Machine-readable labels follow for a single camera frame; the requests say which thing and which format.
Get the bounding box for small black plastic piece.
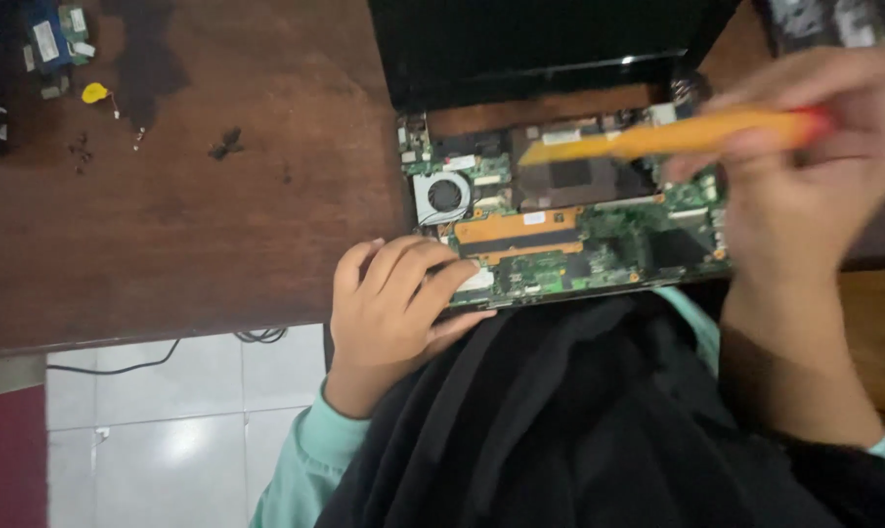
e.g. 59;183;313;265
207;127;246;161

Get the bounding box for round laptop cooling fan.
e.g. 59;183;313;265
412;170;474;227

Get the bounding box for black cable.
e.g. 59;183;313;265
45;326;290;376

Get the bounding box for orange plastic pry tool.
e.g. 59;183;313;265
518;105;833;167

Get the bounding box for person's black garment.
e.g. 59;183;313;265
316;289;885;528

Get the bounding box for black part with white labels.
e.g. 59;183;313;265
752;0;885;58

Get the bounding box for black laptop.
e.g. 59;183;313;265
367;0;745;312

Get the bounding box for yellow coin cell battery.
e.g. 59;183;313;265
81;81;121;120

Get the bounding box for red panel with metal rail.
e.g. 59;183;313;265
0;355;49;528

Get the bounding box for person's right hand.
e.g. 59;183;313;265
662;46;885;303

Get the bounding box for person's left hand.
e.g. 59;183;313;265
324;235;498;420

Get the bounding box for blue and green circuit boards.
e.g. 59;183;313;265
22;2;97;101

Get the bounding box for group of small black screws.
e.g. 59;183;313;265
67;131;96;176

